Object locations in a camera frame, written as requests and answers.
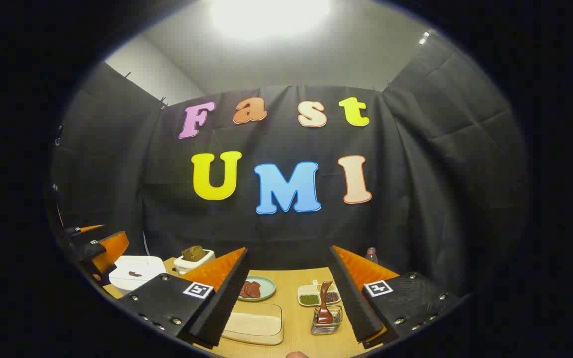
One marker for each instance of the black backdrop cloth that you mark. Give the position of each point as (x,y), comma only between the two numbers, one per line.
(416,174)

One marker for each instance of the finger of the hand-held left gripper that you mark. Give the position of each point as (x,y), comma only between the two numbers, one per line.
(110,251)
(85,229)

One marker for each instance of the small ceiling light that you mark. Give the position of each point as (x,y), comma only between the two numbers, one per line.
(423,38)

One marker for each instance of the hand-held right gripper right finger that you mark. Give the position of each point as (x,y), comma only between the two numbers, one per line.
(353,298)

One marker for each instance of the brown toast slice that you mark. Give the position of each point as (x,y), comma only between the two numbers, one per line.
(200,252)
(188,254)

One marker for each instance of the brown wooden spoon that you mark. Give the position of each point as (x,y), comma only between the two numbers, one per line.
(325,303)

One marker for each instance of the pale green plate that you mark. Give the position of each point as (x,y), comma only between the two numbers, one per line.
(266,286)

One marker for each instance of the white toaster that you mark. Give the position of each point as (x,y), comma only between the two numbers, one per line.
(194,266)

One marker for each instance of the clear plastic bottle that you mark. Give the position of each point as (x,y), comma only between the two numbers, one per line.
(372,256)

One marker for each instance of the ceiling light panel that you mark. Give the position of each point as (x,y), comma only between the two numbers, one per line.
(269,17)

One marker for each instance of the red meat slice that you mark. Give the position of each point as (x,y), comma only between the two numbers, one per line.
(244,291)
(255,289)

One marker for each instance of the clear plastic rice box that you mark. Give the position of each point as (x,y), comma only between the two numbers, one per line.
(254,338)

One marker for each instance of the white rice cooker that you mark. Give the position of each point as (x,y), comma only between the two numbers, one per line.
(137,273)

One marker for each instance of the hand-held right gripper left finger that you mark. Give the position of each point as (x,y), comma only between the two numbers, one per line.
(224,303)

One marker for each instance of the white divided bean dish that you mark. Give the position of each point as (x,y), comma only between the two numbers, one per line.
(309,299)

